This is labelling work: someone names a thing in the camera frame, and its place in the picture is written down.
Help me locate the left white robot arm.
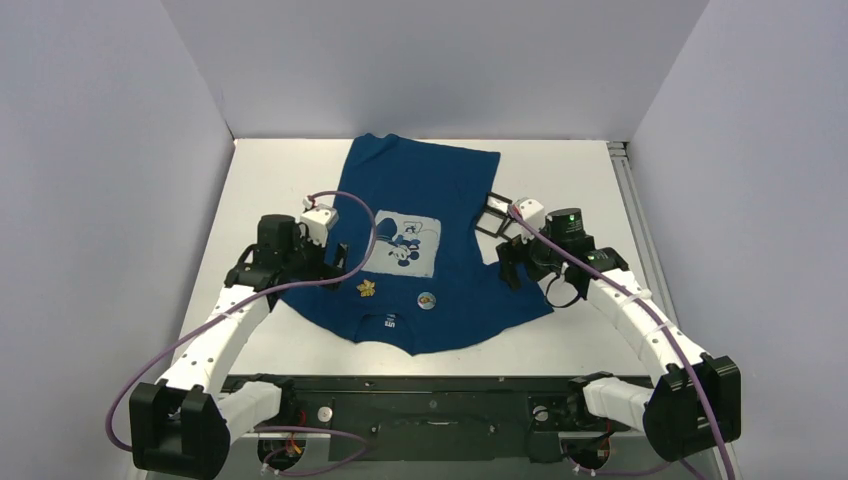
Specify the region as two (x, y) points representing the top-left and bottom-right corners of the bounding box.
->
(129, 205), (347, 479)

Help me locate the right black display box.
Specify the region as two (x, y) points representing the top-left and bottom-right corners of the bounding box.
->
(498, 221), (522, 241)

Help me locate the round blue pin badge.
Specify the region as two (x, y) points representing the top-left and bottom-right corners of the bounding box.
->
(417, 292), (436, 310)

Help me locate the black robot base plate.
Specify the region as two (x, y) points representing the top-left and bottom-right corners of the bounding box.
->
(222, 374), (660, 473)

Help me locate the left black display box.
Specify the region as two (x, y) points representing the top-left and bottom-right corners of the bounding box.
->
(475, 192), (512, 239)

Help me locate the gold maple leaf brooch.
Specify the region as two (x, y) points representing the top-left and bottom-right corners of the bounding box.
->
(357, 280), (376, 297)

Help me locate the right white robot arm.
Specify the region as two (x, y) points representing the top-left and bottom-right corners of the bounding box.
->
(496, 198), (741, 462)

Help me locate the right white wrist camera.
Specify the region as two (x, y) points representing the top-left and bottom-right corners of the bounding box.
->
(508, 197), (546, 231)

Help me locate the blue cartoon print t-shirt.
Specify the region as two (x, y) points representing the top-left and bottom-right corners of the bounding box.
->
(283, 134), (551, 355)

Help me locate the black display box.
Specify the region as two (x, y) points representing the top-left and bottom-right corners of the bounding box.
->
(475, 192), (512, 239)
(498, 221), (522, 241)

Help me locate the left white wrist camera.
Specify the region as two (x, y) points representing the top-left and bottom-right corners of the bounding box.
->
(299, 204), (339, 248)

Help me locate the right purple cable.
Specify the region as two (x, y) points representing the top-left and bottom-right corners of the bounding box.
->
(507, 207), (737, 480)

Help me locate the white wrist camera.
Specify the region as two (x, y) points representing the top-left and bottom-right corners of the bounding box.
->
(299, 204), (339, 248)
(508, 197), (546, 231)

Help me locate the aluminium frame rail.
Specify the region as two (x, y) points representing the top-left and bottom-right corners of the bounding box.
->
(606, 141), (679, 325)

